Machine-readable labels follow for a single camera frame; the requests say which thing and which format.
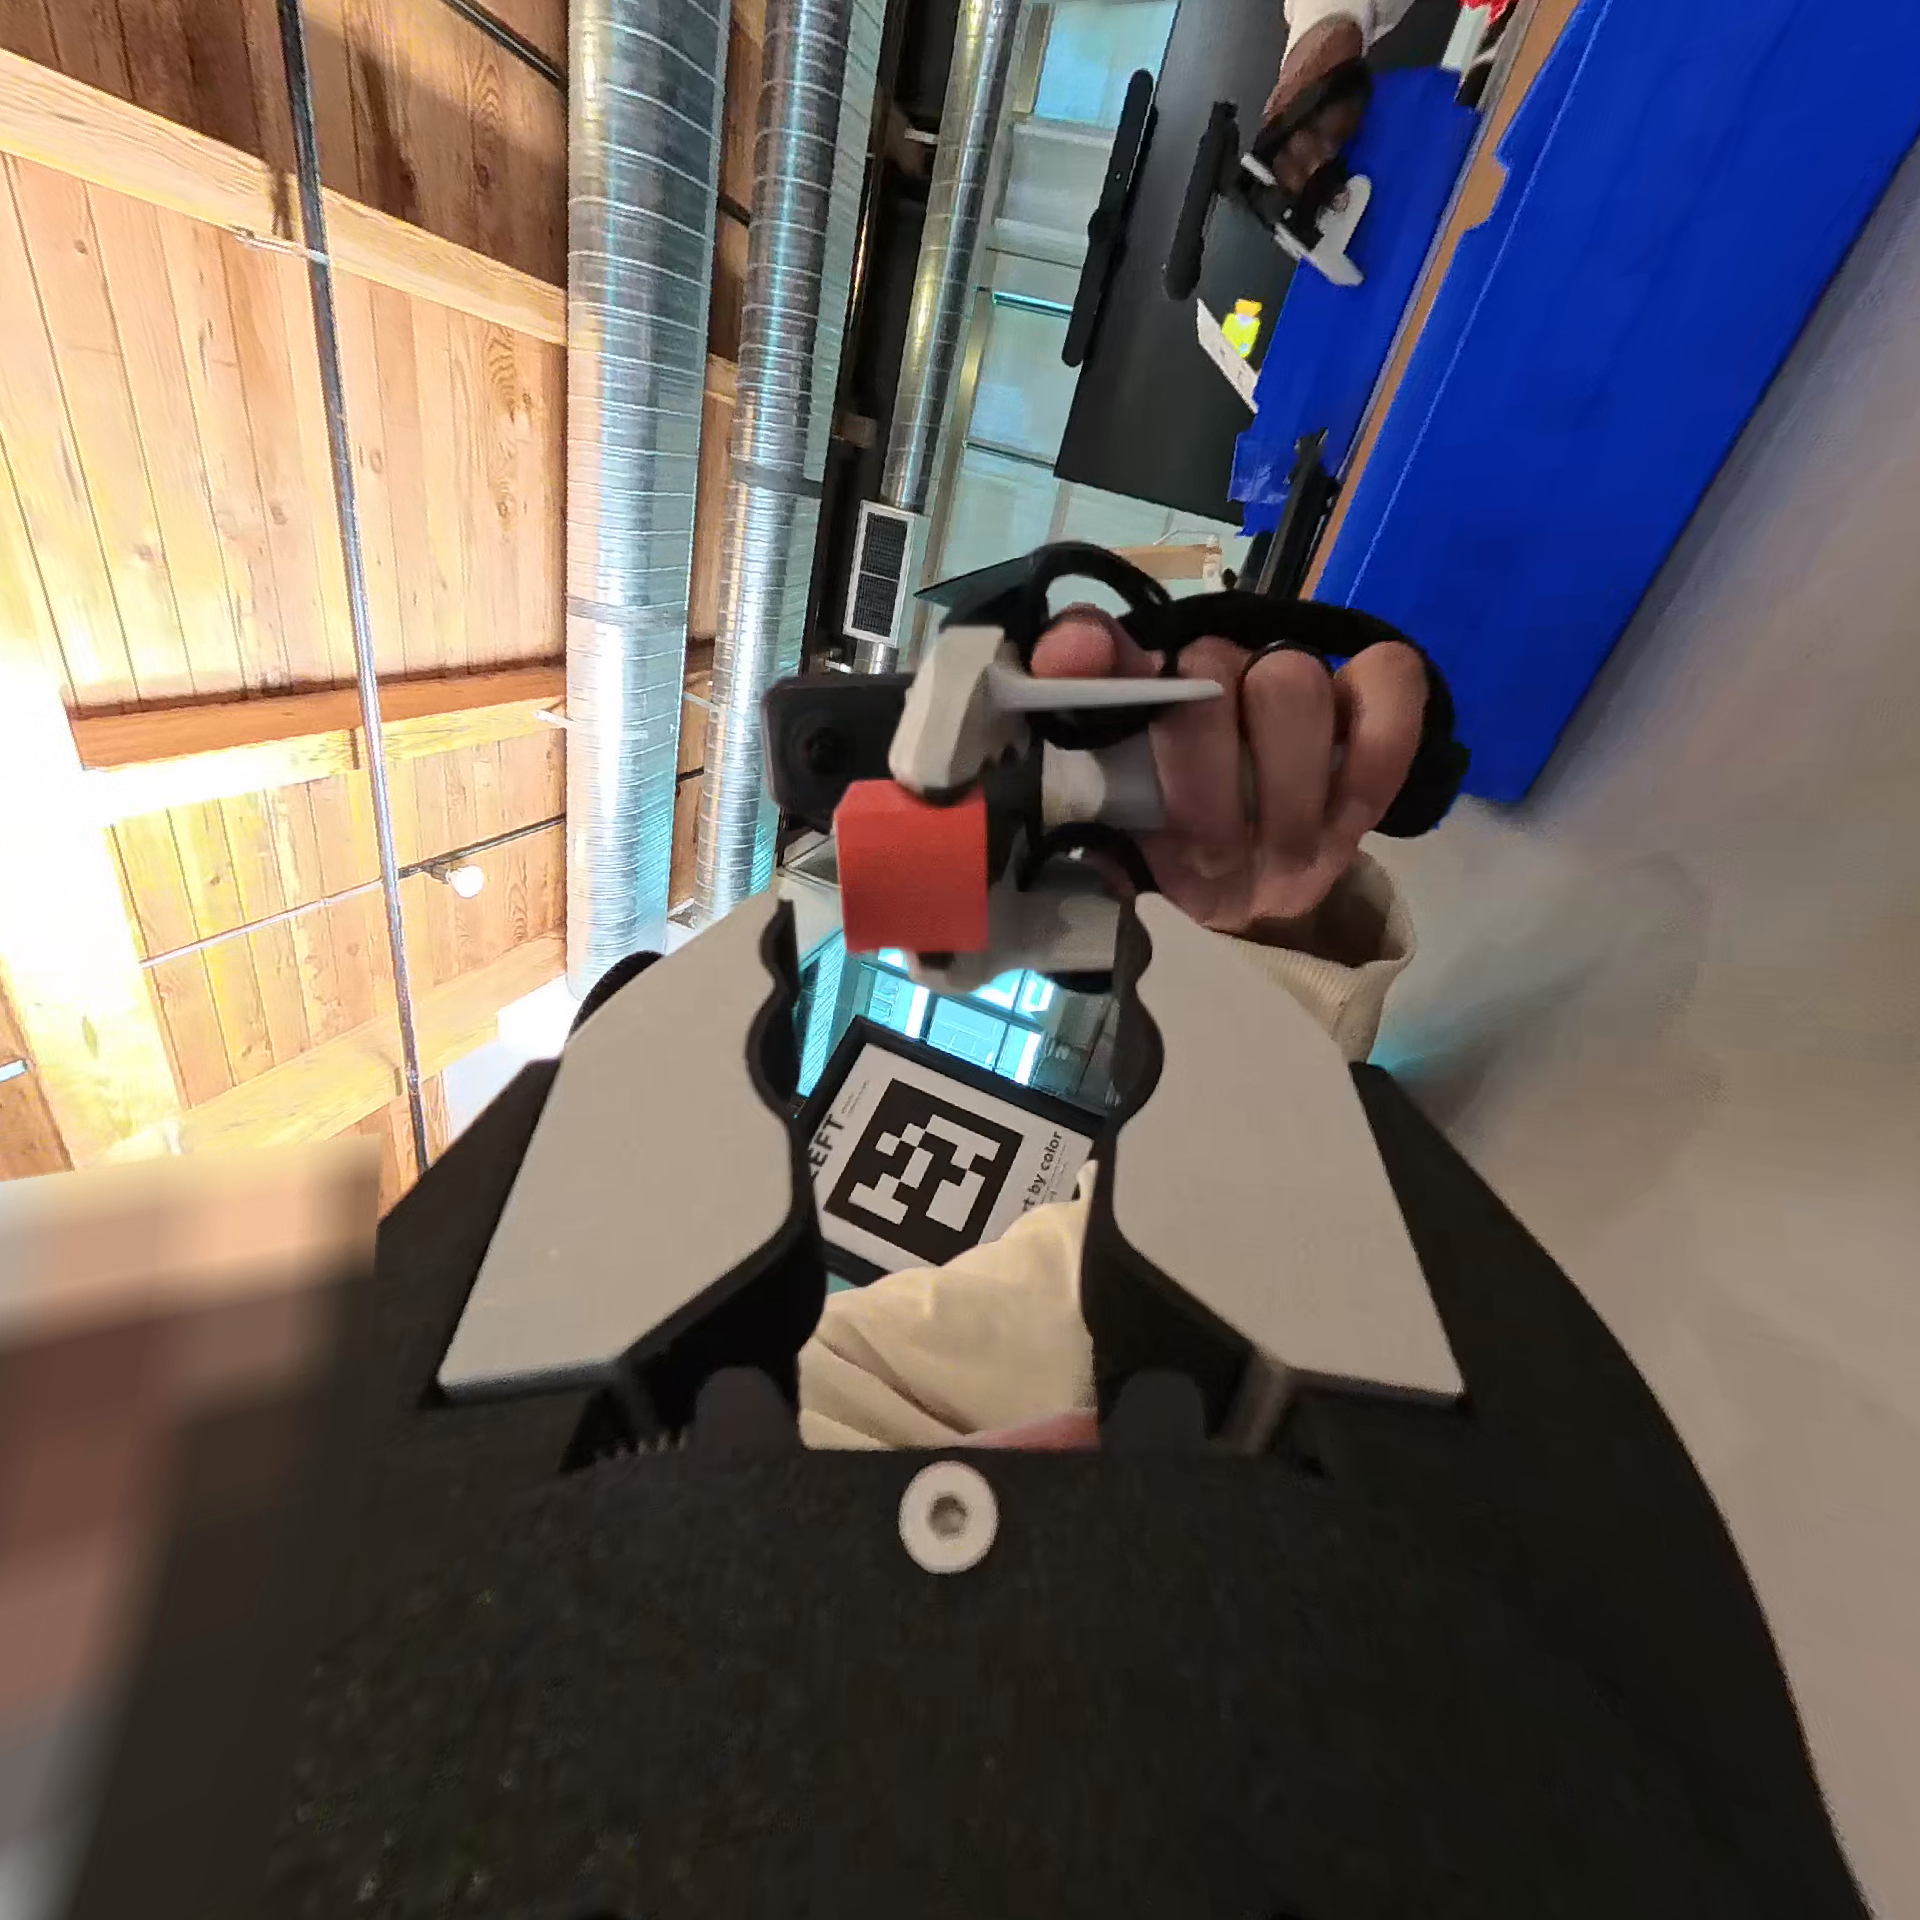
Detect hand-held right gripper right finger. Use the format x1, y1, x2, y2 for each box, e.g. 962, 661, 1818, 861
1080, 891, 1471, 1449

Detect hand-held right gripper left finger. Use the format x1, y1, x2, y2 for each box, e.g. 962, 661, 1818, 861
434, 900, 828, 1449

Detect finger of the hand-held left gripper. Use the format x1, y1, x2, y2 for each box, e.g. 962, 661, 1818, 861
879, 885, 1143, 995
888, 625, 1227, 793

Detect red wooden cube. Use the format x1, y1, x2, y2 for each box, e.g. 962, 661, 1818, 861
832, 780, 994, 959

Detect blue plastic bin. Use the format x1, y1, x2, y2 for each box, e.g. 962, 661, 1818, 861
1227, 59, 1491, 512
1304, 0, 1920, 808

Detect person's left hand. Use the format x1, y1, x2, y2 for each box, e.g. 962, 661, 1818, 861
1031, 609, 1431, 936

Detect white vent grille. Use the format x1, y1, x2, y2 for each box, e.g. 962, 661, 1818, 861
840, 498, 922, 642

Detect black white marker sign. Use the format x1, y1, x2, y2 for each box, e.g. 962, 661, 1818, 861
787, 1018, 1106, 1292

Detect metal conduit pipe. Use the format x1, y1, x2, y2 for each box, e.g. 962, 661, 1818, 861
275, 0, 441, 1180

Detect long wooden table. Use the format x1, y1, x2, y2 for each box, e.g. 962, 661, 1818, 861
1294, 0, 1594, 601

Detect silver ventilation duct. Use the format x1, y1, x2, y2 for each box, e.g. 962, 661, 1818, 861
692, 0, 859, 928
882, 0, 1024, 515
564, 0, 742, 1044

